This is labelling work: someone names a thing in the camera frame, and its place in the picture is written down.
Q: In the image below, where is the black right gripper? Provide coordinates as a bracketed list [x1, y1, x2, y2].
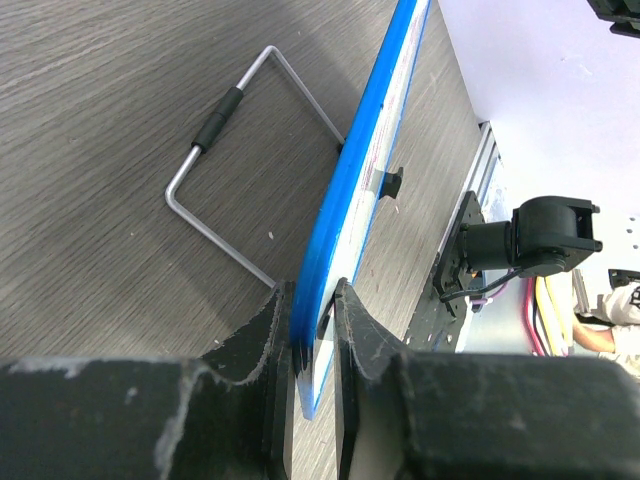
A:
[588, 0, 640, 38]

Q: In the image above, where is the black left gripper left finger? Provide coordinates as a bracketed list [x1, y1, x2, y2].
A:
[1, 282, 294, 479]

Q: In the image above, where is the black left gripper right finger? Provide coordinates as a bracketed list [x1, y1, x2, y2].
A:
[334, 280, 639, 479]

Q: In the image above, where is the blue framed whiteboard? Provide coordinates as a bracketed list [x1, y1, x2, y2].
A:
[289, 1, 430, 420]

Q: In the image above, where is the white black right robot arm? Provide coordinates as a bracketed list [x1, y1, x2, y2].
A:
[444, 1, 639, 272]

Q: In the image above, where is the pink framed whiteboard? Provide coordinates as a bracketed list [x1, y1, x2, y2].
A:
[523, 278, 549, 357]

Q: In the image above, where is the yellow framed whiteboard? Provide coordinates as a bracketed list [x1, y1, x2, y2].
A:
[535, 274, 573, 357]

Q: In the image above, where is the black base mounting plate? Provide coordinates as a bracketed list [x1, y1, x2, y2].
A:
[404, 190, 489, 354]

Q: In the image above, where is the person in white shirt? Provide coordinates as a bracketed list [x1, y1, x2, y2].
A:
[572, 281, 639, 382]

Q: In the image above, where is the metal wire whiteboard stand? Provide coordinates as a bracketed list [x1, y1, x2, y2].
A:
[164, 45, 346, 288]

